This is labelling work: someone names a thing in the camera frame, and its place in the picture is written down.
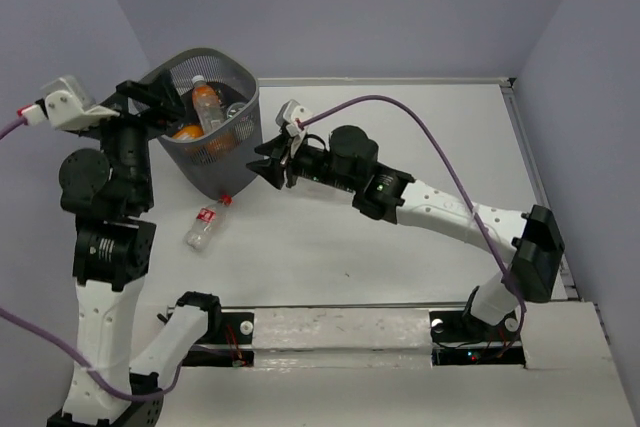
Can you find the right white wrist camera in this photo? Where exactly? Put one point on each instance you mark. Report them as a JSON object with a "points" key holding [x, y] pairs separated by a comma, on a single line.
{"points": [[290, 118]]}

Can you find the small red-label cola bottle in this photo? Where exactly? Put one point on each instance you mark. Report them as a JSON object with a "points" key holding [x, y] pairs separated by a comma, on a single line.
{"points": [[207, 222]]}

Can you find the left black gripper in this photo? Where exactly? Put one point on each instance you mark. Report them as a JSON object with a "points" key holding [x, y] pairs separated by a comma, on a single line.
{"points": [[168, 106]]}

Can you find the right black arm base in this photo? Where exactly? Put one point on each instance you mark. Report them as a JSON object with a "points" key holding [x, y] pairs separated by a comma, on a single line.
{"points": [[456, 342]]}

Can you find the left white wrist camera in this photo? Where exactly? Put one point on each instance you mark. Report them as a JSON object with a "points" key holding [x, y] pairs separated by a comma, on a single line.
{"points": [[67, 106]]}

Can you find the grey mesh waste bin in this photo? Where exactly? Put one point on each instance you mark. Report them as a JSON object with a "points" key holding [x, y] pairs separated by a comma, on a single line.
{"points": [[215, 164]]}

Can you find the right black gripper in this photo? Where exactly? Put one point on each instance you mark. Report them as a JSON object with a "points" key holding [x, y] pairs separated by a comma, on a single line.
{"points": [[271, 169]]}

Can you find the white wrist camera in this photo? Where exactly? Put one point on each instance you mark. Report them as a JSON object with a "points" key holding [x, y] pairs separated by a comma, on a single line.
{"points": [[67, 106], [290, 118]]}

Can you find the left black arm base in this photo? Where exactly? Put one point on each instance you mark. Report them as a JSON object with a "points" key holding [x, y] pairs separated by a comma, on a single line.
{"points": [[229, 347]]}

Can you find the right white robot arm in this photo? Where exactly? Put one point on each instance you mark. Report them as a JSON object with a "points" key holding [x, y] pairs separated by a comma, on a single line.
{"points": [[528, 245]]}

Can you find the orange juice bottle white cap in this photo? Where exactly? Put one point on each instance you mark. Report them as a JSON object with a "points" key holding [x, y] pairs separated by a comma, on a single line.
{"points": [[207, 105]]}

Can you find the clear jar silver lid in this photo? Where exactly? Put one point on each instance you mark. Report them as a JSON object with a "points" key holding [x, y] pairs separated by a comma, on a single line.
{"points": [[234, 109]]}

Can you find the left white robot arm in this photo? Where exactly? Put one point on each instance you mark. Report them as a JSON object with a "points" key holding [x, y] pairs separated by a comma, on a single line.
{"points": [[107, 190]]}

